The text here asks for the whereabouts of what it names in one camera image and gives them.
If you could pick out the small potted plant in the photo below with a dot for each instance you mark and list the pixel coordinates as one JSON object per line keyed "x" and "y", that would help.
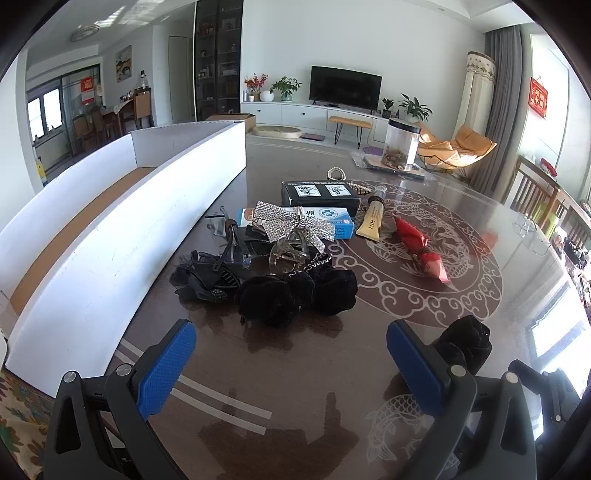
{"x": 388, "y": 106}

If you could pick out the framed wall painting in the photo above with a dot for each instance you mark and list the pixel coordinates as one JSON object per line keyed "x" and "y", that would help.
{"x": 123, "y": 63}

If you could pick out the red wall hanging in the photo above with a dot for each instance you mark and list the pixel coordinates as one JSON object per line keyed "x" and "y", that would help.
{"x": 539, "y": 97}

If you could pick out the clear jar with black lid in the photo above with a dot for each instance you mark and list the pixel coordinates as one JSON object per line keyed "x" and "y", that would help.
{"x": 400, "y": 143}

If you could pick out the black television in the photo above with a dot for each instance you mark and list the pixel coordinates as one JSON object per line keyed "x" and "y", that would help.
{"x": 345, "y": 87}

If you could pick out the covered standing air conditioner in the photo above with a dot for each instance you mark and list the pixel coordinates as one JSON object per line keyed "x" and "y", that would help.
{"x": 478, "y": 92}

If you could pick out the long white cardboard box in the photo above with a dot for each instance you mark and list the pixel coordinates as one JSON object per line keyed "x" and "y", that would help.
{"x": 92, "y": 286}

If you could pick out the wooden slatted dining chair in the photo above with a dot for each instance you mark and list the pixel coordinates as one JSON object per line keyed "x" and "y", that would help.
{"x": 531, "y": 184}
{"x": 572, "y": 221}

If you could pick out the brown cardboard box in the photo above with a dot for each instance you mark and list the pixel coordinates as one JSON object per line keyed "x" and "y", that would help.
{"x": 244, "y": 122}

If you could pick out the red flower arrangement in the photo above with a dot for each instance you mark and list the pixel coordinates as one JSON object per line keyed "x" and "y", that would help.
{"x": 254, "y": 85}

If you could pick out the dark flat tray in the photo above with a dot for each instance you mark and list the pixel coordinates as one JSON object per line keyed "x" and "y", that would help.
{"x": 369, "y": 161}

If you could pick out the red door poster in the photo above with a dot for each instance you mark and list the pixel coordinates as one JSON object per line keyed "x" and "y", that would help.
{"x": 87, "y": 90}

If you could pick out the purple flat board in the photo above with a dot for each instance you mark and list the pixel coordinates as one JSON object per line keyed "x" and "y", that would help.
{"x": 313, "y": 136}

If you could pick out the black printed box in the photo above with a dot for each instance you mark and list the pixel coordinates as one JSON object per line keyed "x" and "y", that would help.
{"x": 318, "y": 202}

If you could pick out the red foil packet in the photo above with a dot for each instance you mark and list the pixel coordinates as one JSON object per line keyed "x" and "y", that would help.
{"x": 413, "y": 240}

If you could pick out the brown patterned glass desktop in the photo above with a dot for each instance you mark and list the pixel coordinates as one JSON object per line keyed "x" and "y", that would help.
{"x": 300, "y": 355}

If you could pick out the grey curtain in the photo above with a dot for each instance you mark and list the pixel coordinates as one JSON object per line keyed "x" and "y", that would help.
{"x": 503, "y": 101}

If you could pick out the wooden bench with metal legs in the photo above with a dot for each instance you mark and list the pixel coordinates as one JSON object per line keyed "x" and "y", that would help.
{"x": 350, "y": 121}

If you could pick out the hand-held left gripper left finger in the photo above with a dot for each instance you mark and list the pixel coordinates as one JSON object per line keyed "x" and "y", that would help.
{"x": 166, "y": 369}

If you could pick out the black velvet scrunchie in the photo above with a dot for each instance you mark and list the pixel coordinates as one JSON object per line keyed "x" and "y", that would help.
{"x": 464, "y": 339}
{"x": 334, "y": 290}
{"x": 268, "y": 300}

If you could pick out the round beige pet bed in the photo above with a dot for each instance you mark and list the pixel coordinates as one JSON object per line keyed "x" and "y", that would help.
{"x": 277, "y": 131}

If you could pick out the pearl hair claw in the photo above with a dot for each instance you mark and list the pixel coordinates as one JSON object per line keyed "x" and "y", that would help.
{"x": 336, "y": 173}

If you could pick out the purple floor mat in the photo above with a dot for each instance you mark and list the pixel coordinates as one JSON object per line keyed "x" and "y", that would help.
{"x": 371, "y": 151}

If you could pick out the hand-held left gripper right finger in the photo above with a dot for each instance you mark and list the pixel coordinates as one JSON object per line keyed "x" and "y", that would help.
{"x": 415, "y": 369}

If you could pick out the gold cream tube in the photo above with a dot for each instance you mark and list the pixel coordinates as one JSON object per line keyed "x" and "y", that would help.
{"x": 371, "y": 224}

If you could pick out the white television cabinet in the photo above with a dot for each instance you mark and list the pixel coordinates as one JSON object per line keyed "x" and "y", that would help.
{"x": 286, "y": 115}

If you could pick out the round ceiling light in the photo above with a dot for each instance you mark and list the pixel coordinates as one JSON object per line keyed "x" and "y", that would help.
{"x": 85, "y": 33}

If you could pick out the rhinestone bow hair clip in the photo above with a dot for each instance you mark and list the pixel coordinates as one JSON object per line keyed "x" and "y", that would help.
{"x": 277, "y": 217}

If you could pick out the dark glass display cabinet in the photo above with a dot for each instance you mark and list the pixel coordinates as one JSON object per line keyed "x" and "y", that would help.
{"x": 217, "y": 60}

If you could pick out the black flower hair clip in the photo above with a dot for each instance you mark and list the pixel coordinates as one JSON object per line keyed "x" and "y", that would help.
{"x": 198, "y": 277}

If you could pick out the floral patterned cloth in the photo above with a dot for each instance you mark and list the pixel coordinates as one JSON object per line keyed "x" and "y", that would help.
{"x": 23, "y": 424}

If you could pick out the large leafy potted plant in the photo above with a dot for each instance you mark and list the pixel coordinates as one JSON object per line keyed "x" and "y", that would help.
{"x": 415, "y": 108}

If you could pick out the blue and white medicine box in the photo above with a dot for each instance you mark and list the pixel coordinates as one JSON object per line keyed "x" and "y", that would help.
{"x": 342, "y": 225}

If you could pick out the green potted plant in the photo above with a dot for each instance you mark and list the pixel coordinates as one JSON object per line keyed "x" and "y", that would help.
{"x": 286, "y": 86}

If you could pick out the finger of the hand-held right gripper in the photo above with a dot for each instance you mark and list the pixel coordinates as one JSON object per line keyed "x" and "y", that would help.
{"x": 540, "y": 385}

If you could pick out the brown wooden chair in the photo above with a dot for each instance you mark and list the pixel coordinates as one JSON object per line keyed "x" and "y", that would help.
{"x": 143, "y": 108}

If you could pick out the clear hair claw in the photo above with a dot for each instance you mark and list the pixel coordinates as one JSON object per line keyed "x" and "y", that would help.
{"x": 288, "y": 259}

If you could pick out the white round vase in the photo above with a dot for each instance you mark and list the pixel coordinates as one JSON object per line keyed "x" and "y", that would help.
{"x": 266, "y": 96}

